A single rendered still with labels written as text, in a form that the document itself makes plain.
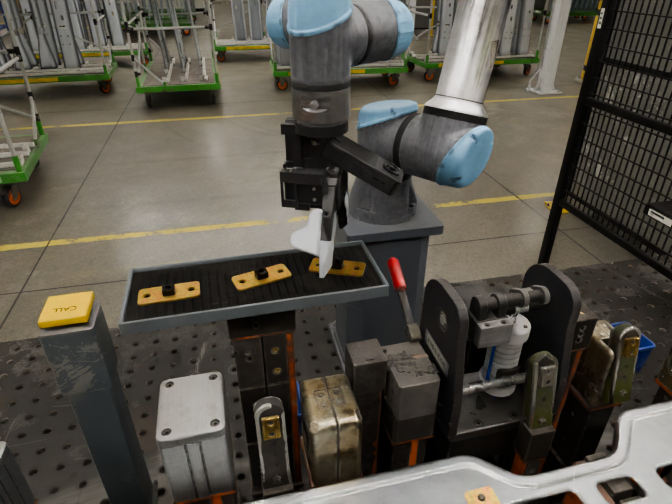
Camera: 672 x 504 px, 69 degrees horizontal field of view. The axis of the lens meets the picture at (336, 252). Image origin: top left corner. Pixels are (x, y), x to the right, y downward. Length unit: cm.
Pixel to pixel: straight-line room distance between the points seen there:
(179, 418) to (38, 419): 72
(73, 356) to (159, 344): 63
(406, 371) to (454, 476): 14
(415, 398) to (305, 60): 46
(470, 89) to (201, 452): 69
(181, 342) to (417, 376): 81
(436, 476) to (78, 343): 51
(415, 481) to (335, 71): 52
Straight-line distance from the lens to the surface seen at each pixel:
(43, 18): 824
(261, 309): 68
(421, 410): 73
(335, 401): 66
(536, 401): 77
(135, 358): 139
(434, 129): 90
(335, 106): 63
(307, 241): 67
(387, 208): 100
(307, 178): 66
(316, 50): 61
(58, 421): 129
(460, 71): 91
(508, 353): 79
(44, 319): 76
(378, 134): 96
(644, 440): 84
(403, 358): 72
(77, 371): 80
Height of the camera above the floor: 157
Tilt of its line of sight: 31 degrees down
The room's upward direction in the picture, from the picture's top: straight up
